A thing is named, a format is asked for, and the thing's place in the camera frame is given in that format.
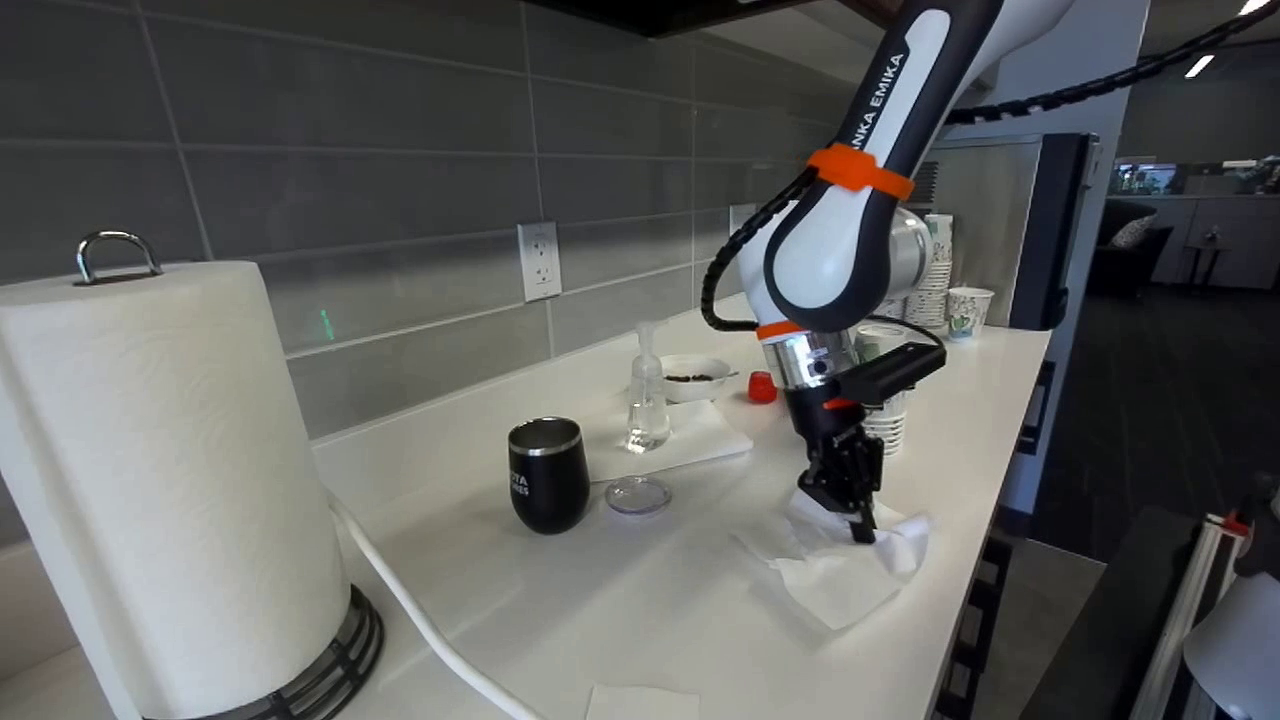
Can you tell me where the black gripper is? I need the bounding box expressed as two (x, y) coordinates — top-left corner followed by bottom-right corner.
(755, 323), (884, 543)

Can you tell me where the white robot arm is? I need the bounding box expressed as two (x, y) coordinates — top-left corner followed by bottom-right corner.
(705, 0), (1071, 543)

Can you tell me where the black paper towel holder base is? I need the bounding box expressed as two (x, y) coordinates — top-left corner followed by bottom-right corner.
(140, 583), (382, 720)

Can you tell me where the white paper towel roll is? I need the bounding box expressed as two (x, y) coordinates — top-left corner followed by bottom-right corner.
(0, 260), (348, 720)

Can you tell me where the stack of patterned paper cups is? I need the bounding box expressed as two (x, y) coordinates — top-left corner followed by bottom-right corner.
(863, 401), (906, 456)

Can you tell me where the red round plastic lid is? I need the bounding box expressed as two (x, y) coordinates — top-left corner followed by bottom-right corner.
(745, 372), (780, 404)

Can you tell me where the white plate with coffee grounds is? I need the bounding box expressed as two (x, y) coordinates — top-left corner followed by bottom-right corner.
(660, 353), (733, 404)

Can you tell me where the single paper cup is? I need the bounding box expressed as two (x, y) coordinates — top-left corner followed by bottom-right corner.
(942, 287), (991, 339)

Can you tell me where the clear stemmed glass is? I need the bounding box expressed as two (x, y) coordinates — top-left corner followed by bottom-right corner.
(607, 320), (666, 518)

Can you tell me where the black insulated tumbler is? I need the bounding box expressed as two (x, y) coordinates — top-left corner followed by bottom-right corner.
(506, 417), (588, 538)

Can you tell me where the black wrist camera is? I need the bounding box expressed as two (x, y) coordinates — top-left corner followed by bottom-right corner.
(840, 345), (949, 404)

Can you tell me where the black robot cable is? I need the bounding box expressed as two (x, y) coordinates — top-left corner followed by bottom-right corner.
(694, 165), (825, 338)

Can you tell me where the white wall outlet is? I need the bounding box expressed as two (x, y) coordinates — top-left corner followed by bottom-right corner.
(517, 225), (559, 302)

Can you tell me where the white power cable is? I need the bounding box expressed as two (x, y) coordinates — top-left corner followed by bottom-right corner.
(317, 485), (545, 720)

